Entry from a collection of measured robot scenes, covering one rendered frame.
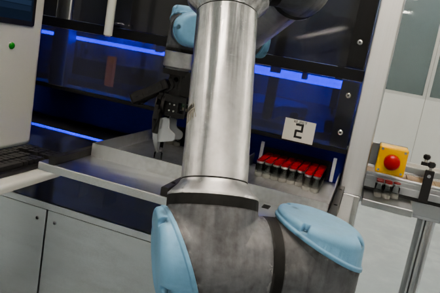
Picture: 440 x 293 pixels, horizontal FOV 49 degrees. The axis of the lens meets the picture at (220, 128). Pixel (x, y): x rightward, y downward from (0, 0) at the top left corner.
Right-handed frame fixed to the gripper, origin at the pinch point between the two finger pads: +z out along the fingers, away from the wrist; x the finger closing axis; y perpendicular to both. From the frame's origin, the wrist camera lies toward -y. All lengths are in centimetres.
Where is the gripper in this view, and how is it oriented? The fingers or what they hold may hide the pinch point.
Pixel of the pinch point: (157, 145)
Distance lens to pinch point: 123.2
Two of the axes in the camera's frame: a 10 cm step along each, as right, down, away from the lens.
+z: -1.7, 9.7, 1.5
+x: 3.1, -0.9, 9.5
